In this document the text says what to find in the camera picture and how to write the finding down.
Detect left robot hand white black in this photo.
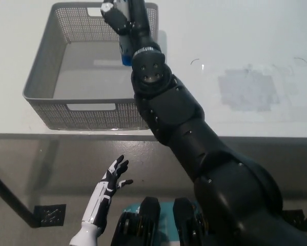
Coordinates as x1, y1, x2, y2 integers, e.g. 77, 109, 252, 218
81, 154, 134, 226

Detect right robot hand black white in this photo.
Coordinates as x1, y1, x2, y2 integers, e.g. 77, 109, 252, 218
100, 0, 161, 54

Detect white shampoo tube blue cap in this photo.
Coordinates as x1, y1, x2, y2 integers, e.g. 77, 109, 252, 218
116, 0, 135, 67

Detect black robot legs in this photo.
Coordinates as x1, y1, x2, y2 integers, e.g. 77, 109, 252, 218
110, 196, 204, 246

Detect black floor tape patch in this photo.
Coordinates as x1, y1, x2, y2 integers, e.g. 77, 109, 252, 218
33, 203, 67, 228
281, 209, 305, 221

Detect gray perforated plastic basket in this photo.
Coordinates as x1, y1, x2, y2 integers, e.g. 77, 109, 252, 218
22, 2, 159, 131

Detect black metal table leg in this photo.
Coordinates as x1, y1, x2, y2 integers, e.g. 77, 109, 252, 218
0, 165, 40, 229

